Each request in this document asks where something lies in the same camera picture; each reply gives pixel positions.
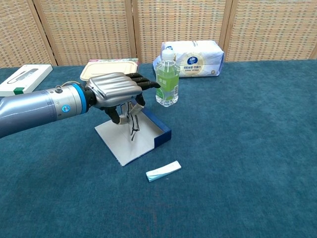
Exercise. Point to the woven bamboo folding screen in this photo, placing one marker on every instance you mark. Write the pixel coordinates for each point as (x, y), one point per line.
(86, 29)

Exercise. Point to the white box green stripe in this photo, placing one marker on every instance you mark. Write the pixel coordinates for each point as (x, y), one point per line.
(27, 77)

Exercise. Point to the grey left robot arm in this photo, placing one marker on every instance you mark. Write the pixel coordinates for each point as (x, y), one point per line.
(37, 106)

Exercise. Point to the beige lidded lunch box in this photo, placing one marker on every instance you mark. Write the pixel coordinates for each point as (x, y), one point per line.
(106, 68)

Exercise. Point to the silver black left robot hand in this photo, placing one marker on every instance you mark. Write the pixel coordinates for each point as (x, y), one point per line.
(114, 86)

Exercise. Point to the teal felt table cloth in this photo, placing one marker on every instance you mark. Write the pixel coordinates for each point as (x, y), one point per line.
(223, 148)

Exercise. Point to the clear bottle green label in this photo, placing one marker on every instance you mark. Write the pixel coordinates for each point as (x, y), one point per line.
(168, 84)

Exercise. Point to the blue glasses box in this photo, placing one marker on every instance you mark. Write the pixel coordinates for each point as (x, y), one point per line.
(138, 148)

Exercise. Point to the small folded white paper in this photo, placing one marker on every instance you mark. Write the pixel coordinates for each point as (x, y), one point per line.
(163, 171)

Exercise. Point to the white tissue paper pack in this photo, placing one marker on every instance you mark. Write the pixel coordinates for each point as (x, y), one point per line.
(198, 59)

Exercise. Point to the black-framed eyeglasses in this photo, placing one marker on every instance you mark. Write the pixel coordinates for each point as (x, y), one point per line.
(134, 129)

